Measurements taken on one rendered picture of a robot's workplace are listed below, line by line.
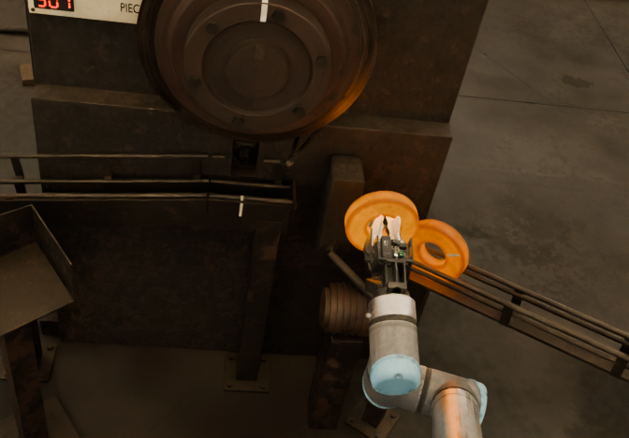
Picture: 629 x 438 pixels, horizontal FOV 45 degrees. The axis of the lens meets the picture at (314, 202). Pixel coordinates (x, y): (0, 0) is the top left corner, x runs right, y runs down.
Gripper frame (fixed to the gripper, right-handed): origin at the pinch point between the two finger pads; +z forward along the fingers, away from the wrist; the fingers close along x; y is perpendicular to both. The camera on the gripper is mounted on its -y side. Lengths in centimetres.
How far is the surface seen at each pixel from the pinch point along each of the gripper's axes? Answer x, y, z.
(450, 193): -58, -111, 81
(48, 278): 69, -23, -8
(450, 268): -18.7, -14.2, -3.3
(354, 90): 8.5, 13.9, 21.4
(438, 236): -14.5, -8.5, 1.4
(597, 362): -47, -10, -25
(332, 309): 5.0, -32.4, -7.0
